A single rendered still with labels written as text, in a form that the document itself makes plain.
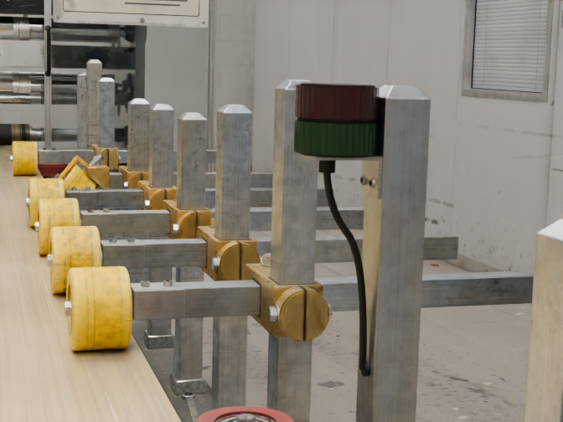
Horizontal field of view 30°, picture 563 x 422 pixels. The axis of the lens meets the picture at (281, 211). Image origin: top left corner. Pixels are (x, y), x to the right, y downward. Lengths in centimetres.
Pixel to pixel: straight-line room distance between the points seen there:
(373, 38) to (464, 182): 163
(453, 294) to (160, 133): 74
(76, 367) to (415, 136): 40
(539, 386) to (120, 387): 46
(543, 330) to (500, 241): 535
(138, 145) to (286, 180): 100
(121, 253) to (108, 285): 26
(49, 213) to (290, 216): 56
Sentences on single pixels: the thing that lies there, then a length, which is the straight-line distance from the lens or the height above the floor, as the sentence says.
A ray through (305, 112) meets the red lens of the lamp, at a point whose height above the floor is 115.
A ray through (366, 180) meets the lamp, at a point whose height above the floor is 110.
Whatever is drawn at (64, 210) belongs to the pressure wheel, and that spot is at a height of 97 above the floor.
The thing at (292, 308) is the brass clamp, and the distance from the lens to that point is 99.
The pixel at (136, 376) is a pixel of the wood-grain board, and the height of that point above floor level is 90.
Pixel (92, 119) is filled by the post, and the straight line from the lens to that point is 271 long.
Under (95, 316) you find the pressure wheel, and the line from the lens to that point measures 100.
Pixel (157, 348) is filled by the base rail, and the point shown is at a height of 70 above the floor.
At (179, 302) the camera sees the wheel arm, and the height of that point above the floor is 95.
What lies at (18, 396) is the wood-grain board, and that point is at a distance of 91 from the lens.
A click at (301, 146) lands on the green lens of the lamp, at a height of 112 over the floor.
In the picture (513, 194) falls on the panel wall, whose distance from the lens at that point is 577.
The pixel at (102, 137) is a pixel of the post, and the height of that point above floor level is 99.
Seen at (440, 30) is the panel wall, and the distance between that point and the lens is 655.
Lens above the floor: 118
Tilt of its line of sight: 8 degrees down
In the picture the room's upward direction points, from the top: 2 degrees clockwise
